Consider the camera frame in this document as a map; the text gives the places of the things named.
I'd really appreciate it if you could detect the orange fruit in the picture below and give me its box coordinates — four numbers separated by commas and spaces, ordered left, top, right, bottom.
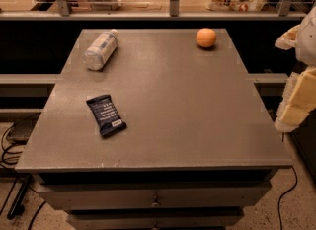
196, 28, 216, 48

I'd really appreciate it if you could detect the black floor cable right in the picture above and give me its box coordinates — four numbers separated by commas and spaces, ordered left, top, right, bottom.
276, 166, 299, 230

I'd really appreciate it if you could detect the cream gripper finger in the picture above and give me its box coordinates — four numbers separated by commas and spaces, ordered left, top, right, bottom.
275, 25, 299, 50
275, 67, 316, 132

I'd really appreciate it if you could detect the grey drawer cabinet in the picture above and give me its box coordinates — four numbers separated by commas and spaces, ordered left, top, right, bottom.
17, 30, 292, 230

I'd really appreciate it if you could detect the clear plastic water bottle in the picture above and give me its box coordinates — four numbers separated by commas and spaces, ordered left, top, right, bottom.
83, 29, 119, 71

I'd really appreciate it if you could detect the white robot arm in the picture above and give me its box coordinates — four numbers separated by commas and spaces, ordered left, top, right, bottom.
275, 8, 316, 132

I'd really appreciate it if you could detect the grey side bench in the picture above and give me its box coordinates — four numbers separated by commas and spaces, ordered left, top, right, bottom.
0, 74, 60, 97

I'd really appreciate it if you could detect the black floor cables left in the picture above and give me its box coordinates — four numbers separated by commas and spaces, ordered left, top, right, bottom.
0, 112, 47, 230

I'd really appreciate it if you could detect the dark blue snack bar wrapper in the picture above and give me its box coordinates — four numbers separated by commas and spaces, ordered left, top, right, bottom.
86, 95, 127, 137

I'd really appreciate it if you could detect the metal shelf rail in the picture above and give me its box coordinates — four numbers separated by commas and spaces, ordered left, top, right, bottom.
0, 0, 316, 21

